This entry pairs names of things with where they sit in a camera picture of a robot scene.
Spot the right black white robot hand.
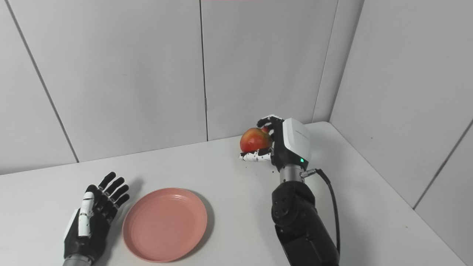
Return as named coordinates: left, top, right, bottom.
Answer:
left=239, top=115, right=311, bottom=174

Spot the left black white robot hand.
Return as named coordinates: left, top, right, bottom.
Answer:
left=63, top=172, right=130, bottom=261

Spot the red yellow pomegranate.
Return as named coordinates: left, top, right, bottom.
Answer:
left=240, top=127, right=273, bottom=153

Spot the pink round plate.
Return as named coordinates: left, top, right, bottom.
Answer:
left=123, top=188, right=208, bottom=263

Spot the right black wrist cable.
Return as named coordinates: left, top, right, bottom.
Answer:
left=301, top=168, right=341, bottom=256

